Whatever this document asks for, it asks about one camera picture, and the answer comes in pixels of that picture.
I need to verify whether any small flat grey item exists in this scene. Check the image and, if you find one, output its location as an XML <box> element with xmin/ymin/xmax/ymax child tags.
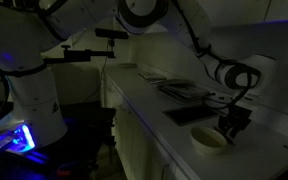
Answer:
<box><xmin>118</xmin><ymin>62</ymin><xmax>138</xmax><ymax>70</ymax></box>

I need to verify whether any white round bowl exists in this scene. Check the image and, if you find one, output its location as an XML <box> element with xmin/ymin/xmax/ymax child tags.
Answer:
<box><xmin>189</xmin><ymin>126</ymin><xmax>228</xmax><ymax>156</ymax></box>

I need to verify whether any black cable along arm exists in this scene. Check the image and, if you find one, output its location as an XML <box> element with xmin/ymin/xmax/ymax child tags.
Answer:
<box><xmin>171</xmin><ymin>0</ymin><xmax>262</xmax><ymax>111</ymax></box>

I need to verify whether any white lower counter cabinet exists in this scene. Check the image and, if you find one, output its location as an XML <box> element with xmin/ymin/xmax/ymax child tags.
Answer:
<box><xmin>101</xmin><ymin>73</ymin><xmax>192</xmax><ymax>180</ymax></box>

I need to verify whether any white upper wall cabinet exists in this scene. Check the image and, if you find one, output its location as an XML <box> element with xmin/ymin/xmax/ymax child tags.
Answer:
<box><xmin>121</xmin><ymin>0</ymin><xmax>288</xmax><ymax>36</ymax></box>

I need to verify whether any flat dark rectangular pad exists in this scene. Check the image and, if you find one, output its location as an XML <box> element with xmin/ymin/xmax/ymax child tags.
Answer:
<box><xmin>137</xmin><ymin>71</ymin><xmax>167</xmax><ymax>82</ymax></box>

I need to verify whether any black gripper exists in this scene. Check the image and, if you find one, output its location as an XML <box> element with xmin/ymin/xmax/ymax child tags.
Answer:
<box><xmin>217</xmin><ymin>105</ymin><xmax>254</xmax><ymax>144</ymax></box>

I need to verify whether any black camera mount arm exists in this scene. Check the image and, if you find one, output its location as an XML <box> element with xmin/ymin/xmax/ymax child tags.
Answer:
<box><xmin>43</xmin><ymin>39</ymin><xmax>117</xmax><ymax>67</ymax></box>

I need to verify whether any stack of dark flat trays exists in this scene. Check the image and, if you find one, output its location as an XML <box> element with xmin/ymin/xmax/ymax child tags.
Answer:
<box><xmin>156</xmin><ymin>78</ymin><xmax>216</xmax><ymax>103</ymax></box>

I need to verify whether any black bar stereo camera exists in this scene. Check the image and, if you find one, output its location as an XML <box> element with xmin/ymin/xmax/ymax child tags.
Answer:
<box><xmin>94</xmin><ymin>27</ymin><xmax>130</xmax><ymax>41</ymax></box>

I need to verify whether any black robot cart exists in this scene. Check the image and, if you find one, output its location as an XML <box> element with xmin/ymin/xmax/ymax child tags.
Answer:
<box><xmin>0</xmin><ymin>101</ymin><xmax>118</xmax><ymax>180</ymax></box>

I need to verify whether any blue lit robot base plate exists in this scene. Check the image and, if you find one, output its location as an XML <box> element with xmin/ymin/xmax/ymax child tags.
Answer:
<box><xmin>0</xmin><ymin>123</ymin><xmax>37</xmax><ymax>155</ymax></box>

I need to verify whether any red pen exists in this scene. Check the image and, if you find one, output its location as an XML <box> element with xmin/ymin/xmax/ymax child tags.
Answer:
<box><xmin>213</xmin><ymin>125</ymin><xmax>236</xmax><ymax>147</ymax></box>

